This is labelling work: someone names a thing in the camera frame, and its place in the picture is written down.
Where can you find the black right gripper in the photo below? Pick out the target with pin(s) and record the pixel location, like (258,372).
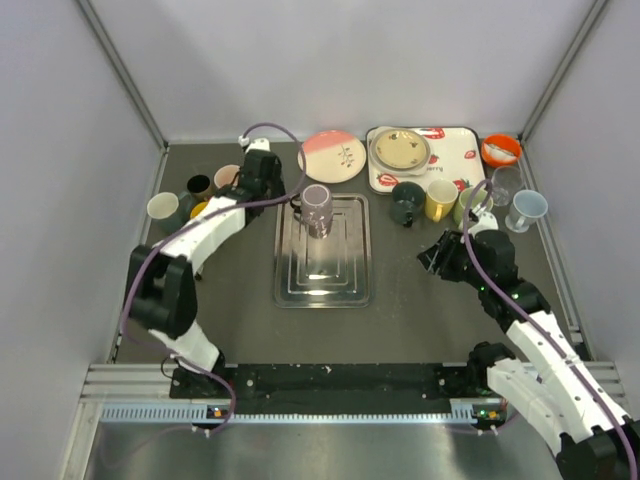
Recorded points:
(440,255)

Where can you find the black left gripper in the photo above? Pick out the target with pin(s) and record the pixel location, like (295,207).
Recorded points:
(278,182)

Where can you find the pink white mug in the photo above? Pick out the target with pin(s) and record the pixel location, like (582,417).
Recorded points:
(226,175)

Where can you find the light green mug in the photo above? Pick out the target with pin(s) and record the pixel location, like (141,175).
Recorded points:
(477,201)

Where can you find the mauve purple mug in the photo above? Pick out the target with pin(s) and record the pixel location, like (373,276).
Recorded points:
(313,208)

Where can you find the pale yellow mug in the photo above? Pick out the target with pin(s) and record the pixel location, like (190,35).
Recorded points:
(441,195)

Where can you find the dark brown patterned cup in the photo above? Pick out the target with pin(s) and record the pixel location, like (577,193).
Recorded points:
(200,187)

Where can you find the dark grey green mug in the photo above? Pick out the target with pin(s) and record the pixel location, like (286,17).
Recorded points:
(408,199)

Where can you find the orange yellow mug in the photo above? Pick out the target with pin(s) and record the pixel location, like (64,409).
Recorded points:
(197,209)

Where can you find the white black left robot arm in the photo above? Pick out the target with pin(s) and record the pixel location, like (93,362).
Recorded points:
(161,280)

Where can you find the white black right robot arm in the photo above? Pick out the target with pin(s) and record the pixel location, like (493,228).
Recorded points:
(589,435)

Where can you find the teal mug white inside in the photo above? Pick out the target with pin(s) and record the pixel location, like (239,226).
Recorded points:
(170,211)

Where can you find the steel mug tray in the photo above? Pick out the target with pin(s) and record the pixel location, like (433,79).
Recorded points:
(333,272)

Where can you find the pink cream round plate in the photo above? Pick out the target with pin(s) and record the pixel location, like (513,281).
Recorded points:
(333,156)

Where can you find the light blue cup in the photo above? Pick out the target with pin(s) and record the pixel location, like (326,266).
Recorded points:
(527,207)

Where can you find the clear drinking glass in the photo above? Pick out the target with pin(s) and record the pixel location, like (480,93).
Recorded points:
(506,182)

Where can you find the strawberry pattern square tray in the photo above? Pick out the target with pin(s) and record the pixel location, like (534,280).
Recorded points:
(454,155)

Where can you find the beige floral bowl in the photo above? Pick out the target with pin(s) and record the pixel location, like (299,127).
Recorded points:
(401,150)

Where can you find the orange bowl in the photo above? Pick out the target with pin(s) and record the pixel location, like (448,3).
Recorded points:
(500,150)

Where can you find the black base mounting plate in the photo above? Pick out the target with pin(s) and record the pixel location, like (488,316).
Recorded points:
(357,388)

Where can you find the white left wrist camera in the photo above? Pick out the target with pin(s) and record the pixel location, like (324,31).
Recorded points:
(247,144)

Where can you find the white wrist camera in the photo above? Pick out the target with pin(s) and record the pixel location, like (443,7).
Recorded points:
(247,144)
(483,221)

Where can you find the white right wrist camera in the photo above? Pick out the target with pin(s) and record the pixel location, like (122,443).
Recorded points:
(483,221)

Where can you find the grey slotted cable duct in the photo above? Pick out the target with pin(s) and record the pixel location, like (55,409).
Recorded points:
(209,414)

